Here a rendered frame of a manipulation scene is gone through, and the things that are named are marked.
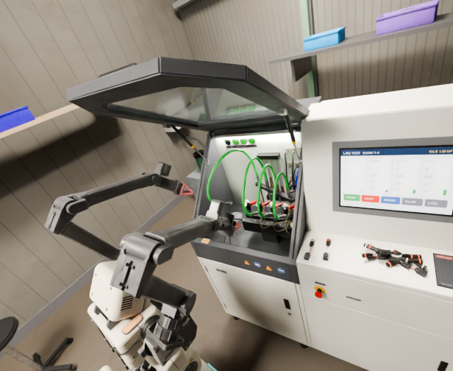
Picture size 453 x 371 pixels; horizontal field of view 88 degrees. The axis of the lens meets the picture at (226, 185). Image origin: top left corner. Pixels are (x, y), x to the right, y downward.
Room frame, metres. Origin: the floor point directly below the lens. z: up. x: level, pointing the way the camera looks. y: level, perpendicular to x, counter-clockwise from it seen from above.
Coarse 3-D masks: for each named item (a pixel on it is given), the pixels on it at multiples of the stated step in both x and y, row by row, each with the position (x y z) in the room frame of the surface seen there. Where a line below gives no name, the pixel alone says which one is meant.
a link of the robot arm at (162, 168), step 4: (160, 164) 1.15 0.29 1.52; (164, 164) 1.14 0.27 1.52; (156, 168) 1.15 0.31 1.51; (160, 168) 1.13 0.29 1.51; (164, 168) 1.14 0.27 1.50; (168, 168) 1.15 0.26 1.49; (156, 172) 1.13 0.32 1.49; (160, 172) 1.11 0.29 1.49; (164, 172) 1.13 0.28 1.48; (168, 172) 1.14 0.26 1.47; (156, 176) 1.07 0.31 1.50; (152, 180) 1.05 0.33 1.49; (156, 180) 1.06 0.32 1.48; (160, 180) 1.08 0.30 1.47
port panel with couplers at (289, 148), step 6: (282, 144) 1.27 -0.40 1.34; (288, 144) 1.25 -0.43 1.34; (300, 144) 1.21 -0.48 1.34; (288, 150) 1.25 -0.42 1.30; (294, 150) 1.22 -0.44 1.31; (300, 150) 1.21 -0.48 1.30; (288, 156) 1.26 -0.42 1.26; (294, 156) 1.24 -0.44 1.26; (288, 162) 1.26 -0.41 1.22; (294, 162) 1.24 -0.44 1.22; (288, 168) 1.24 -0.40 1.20; (288, 174) 1.27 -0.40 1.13
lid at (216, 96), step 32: (160, 64) 0.63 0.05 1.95; (192, 64) 0.64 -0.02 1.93; (224, 64) 0.65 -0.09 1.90; (96, 96) 0.84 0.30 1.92; (128, 96) 0.82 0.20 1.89; (160, 96) 0.88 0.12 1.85; (192, 96) 0.87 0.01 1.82; (224, 96) 0.85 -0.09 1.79; (256, 96) 0.77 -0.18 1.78; (288, 96) 0.88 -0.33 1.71; (192, 128) 1.50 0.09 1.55; (224, 128) 1.48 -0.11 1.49
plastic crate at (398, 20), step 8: (408, 8) 1.90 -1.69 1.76; (416, 8) 1.77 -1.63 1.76; (424, 8) 1.74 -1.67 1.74; (432, 8) 1.71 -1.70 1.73; (384, 16) 1.91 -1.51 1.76; (392, 16) 1.87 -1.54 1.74; (400, 16) 1.84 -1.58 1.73; (408, 16) 1.80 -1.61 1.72; (416, 16) 1.77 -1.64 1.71; (424, 16) 1.73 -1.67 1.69; (432, 16) 1.70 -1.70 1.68; (384, 24) 1.91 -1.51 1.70; (392, 24) 1.87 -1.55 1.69; (400, 24) 1.83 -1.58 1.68; (408, 24) 1.80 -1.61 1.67; (416, 24) 1.76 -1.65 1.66; (376, 32) 1.95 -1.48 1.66; (384, 32) 1.91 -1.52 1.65
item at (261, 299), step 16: (208, 272) 1.16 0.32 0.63; (224, 272) 1.06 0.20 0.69; (240, 272) 0.98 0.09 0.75; (256, 272) 0.91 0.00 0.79; (224, 288) 1.11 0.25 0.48; (240, 288) 1.01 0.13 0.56; (256, 288) 0.93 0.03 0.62; (272, 288) 0.86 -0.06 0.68; (288, 288) 0.79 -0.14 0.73; (224, 304) 1.16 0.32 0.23; (240, 304) 1.05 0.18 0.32; (256, 304) 0.96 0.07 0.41; (272, 304) 0.88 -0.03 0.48; (288, 304) 0.80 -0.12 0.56; (256, 320) 1.00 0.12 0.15; (272, 320) 0.91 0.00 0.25; (288, 320) 0.83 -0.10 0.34; (304, 336) 0.77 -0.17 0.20
